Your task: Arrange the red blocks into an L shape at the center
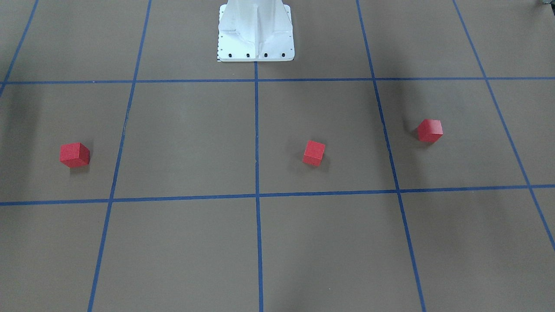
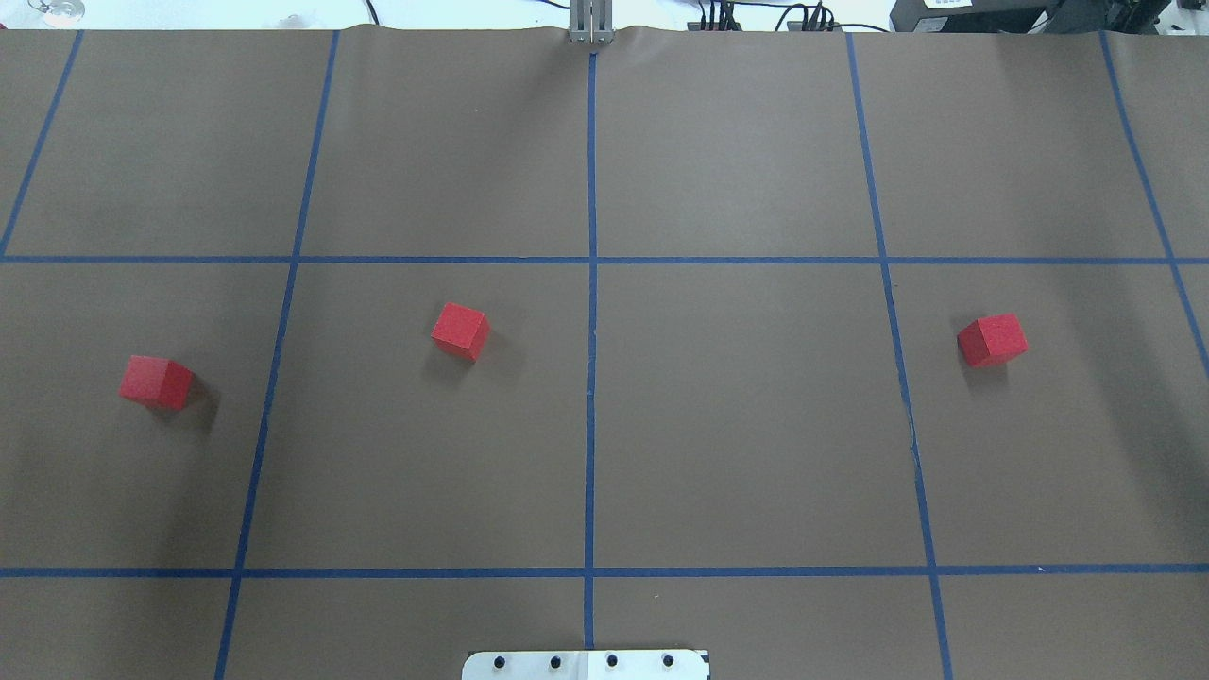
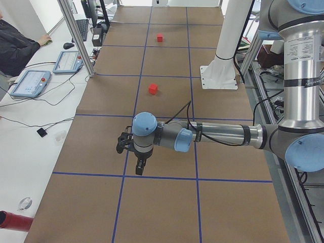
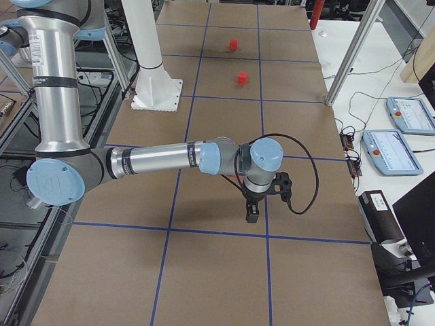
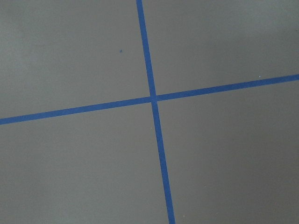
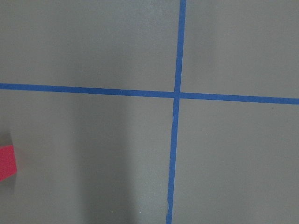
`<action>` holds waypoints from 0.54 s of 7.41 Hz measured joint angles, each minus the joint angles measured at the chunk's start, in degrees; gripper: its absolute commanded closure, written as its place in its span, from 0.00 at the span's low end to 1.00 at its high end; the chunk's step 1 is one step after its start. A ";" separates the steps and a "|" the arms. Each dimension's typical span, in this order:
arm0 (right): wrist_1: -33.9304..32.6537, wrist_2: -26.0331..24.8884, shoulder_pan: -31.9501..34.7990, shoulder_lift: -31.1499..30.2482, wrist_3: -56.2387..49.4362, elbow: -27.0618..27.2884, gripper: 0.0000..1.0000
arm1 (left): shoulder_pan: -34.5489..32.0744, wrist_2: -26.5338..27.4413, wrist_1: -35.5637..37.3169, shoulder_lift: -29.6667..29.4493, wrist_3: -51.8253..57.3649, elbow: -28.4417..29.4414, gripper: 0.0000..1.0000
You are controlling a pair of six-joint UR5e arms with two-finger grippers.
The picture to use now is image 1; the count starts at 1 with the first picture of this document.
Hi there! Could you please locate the red block placed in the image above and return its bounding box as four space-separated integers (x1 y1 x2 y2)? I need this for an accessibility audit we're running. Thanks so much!
303 140 326 167
417 119 444 143
59 142 91 168

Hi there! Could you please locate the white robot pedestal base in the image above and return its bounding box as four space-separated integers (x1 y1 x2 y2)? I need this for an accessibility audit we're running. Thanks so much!
217 0 295 62

